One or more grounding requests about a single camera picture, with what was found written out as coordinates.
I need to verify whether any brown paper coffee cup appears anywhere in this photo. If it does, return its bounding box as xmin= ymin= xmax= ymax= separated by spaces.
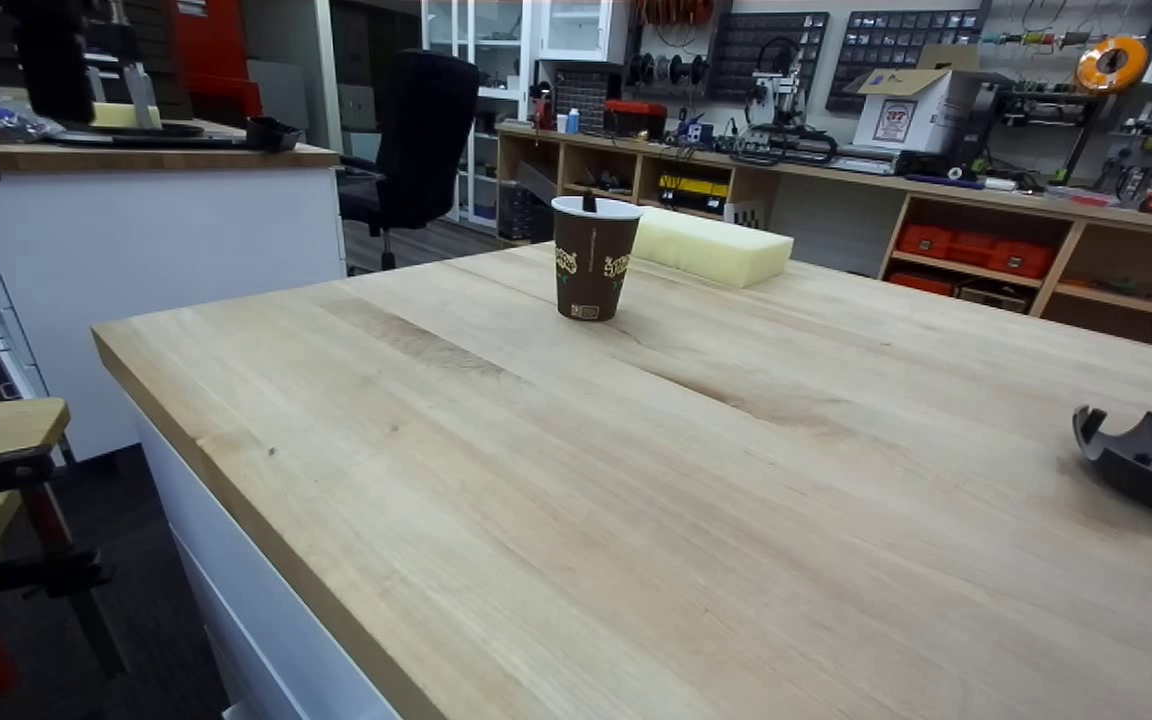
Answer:
xmin=547 ymin=192 xmax=643 ymax=325

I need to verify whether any pale yellow foam block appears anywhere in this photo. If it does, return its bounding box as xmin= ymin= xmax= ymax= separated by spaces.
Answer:
xmin=628 ymin=202 xmax=797 ymax=291

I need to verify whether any yellow box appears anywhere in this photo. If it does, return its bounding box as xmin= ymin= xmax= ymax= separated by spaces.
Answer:
xmin=651 ymin=167 xmax=742 ymax=206

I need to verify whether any red and black toolbox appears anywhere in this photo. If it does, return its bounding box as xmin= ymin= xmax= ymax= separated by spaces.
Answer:
xmin=595 ymin=97 xmax=676 ymax=144

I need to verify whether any black office chair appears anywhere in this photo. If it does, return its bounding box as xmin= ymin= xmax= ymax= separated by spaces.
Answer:
xmin=338 ymin=46 xmax=485 ymax=271

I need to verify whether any white glass door cabinet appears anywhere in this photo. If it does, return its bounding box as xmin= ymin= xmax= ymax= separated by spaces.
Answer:
xmin=419 ymin=0 xmax=636 ymax=226

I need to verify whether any black bench machine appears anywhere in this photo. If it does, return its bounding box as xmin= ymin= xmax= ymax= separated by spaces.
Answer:
xmin=733 ymin=35 xmax=848 ymax=167

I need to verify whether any wooden workbench shelf unit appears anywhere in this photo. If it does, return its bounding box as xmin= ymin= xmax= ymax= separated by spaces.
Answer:
xmin=493 ymin=118 xmax=1152 ymax=360

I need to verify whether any red storage bin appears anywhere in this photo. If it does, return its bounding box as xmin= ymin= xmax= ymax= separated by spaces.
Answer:
xmin=897 ymin=220 xmax=957 ymax=262
xmin=999 ymin=231 xmax=1059 ymax=284
xmin=949 ymin=225 xmax=1009 ymax=271

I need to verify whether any black pegboard tool panel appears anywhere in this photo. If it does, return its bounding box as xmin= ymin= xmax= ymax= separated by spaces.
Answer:
xmin=825 ymin=6 xmax=987 ymax=114
xmin=704 ymin=6 xmax=835 ymax=107

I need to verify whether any white and brown cardboard box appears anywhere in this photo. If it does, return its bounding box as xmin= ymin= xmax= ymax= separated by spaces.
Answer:
xmin=848 ymin=64 xmax=998 ymax=158

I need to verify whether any white table base cabinet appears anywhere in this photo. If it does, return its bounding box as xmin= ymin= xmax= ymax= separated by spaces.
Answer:
xmin=132 ymin=395 xmax=406 ymax=720

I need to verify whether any white counter with wooden top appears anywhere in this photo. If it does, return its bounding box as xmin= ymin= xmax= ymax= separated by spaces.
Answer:
xmin=0 ymin=136 xmax=353 ymax=462

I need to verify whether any red machine housing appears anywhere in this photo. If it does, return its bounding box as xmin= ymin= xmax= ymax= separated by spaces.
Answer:
xmin=172 ymin=0 xmax=264 ymax=126

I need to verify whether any orange tape roll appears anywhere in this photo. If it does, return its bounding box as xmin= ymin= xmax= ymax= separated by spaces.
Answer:
xmin=1072 ymin=32 xmax=1152 ymax=101

